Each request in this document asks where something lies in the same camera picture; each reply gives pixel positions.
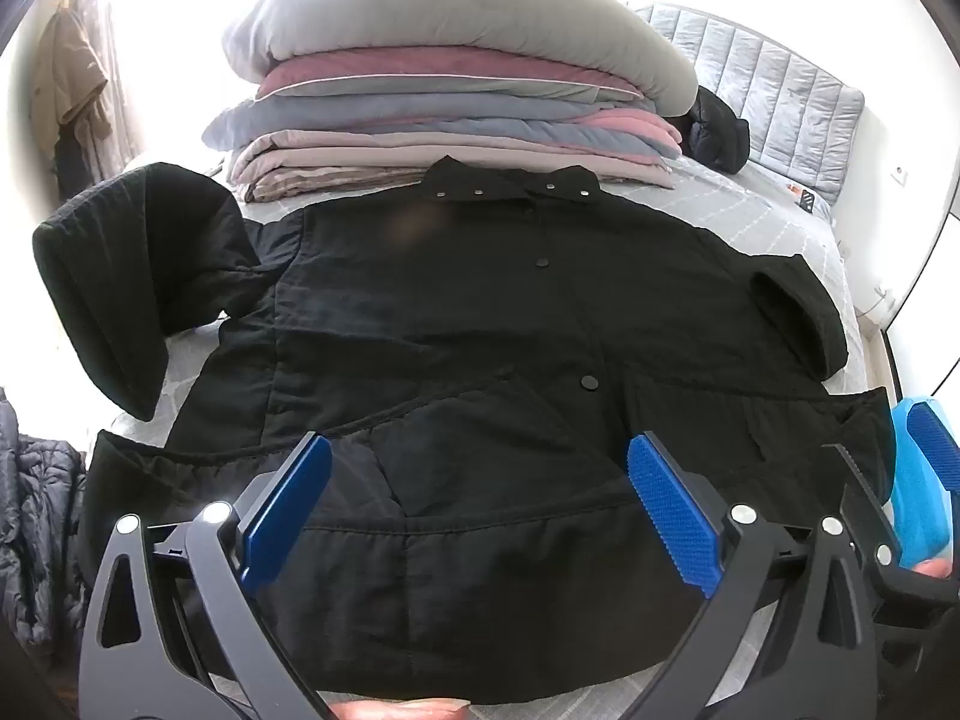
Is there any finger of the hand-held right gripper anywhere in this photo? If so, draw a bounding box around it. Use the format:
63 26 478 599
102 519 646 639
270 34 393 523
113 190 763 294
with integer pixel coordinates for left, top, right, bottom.
821 444 905 569
906 401 960 500

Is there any beige hanging coat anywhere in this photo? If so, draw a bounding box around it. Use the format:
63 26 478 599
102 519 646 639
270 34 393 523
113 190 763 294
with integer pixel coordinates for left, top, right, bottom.
30 7 113 143

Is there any maroon folded blanket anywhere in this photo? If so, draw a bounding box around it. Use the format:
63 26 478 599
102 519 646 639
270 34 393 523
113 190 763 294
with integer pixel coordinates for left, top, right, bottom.
255 45 638 102

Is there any black jacket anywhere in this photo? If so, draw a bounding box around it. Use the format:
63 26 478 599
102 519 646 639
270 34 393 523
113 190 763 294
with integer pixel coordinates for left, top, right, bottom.
31 156 897 706

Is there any bed with grey checked sheet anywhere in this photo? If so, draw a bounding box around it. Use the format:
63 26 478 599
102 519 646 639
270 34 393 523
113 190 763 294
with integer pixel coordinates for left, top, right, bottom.
109 154 863 720

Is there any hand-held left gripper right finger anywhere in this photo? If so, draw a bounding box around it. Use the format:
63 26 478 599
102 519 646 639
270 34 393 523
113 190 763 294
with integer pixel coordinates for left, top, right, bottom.
626 431 878 720

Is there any person's left hand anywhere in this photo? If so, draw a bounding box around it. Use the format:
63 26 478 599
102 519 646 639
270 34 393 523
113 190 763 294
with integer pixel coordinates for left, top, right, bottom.
322 699 475 720

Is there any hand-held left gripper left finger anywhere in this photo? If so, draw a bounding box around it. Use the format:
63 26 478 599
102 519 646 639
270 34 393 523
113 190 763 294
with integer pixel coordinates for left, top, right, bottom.
79 433 335 720

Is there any pink folded blanket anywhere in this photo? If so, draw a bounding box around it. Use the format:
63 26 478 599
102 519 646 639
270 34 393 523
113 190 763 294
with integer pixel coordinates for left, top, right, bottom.
570 106 683 158

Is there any grey quilted headboard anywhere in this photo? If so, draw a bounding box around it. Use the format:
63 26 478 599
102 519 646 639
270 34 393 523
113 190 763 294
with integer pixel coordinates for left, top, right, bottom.
634 4 865 205

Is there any small black garment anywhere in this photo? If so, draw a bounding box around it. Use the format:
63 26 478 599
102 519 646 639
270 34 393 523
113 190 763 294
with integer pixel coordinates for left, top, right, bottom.
686 86 751 173

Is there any dark hanging garment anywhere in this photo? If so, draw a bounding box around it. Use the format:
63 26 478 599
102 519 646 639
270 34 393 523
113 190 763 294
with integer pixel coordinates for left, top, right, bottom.
54 120 98 196

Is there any dark puffer jacket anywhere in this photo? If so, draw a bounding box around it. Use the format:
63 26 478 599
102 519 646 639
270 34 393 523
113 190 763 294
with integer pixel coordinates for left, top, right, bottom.
0 388 91 661

